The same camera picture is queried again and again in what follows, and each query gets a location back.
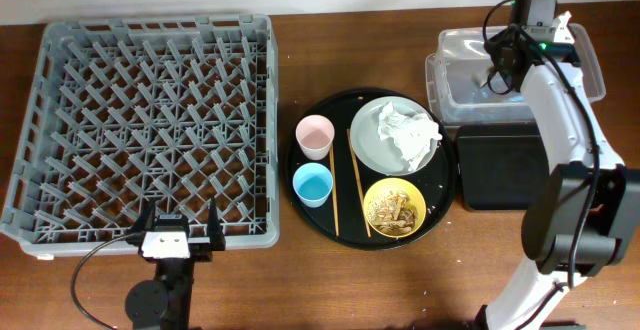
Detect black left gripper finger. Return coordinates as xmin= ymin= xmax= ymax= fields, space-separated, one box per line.
xmin=130 ymin=199 xmax=155 ymax=234
xmin=206 ymin=198 xmax=223 ymax=240

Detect blue plastic cup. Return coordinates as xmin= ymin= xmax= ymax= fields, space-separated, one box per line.
xmin=292 ymin=162 xmax=334 ymax=208

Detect white paper napkin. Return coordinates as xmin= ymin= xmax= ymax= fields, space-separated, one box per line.
xmin=377 ymin=102 xmax=442 ymax=171

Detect pink plastic cup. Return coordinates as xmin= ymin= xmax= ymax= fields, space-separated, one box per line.
xmin=295 ymin=115 xmax=335 ymax=161

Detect food scraps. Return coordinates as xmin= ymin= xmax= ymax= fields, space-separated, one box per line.
xmin=366 ymin=191 xmax=417 ymax=237

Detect yellow bowl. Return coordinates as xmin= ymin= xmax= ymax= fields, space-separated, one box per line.
xmin=364 ymin=178 xmax=429 ymax=239

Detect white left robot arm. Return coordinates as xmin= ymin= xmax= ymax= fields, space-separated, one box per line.
xmin=125 ymin=200 xmax=226 ymax=329

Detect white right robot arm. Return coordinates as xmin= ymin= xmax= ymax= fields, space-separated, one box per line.
xmin=473 ymin=0 xmax=639 ymax=329

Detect grey dishwasher rack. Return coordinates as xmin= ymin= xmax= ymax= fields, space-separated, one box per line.
xmin=1 ymin=14 xmax=280 ymax=259

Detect clear plastic bin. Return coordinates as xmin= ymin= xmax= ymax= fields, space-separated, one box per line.
xmin=424 ymin=22 xmax=607 ymax=128

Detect black rectangular tray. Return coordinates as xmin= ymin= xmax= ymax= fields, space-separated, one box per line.
xmin=455 ymin=123 xmax=549 ymax=211

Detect left wooden chopstick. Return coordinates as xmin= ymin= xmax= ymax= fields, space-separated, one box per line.
xmin=329 ymin=144 xmax=340 ymax=237

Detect wooden chopstick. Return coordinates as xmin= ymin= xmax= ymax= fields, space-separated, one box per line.
xmin=329 ymin=144 xmax=340 ymax=237
xmin=346 ymin=128 xmax=371 ymax=238

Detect right wooden chopstick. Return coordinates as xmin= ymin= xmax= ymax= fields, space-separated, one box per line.
xmin=346 ymin=128 xmax=371 ymax=238

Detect grey round plate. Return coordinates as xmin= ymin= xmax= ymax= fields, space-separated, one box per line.
xmin=350 ymin=96 xmax=443 ymax=176

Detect round black tray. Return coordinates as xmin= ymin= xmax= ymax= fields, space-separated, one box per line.
xmin=281 ymin=87 xmax=458 ymax=250

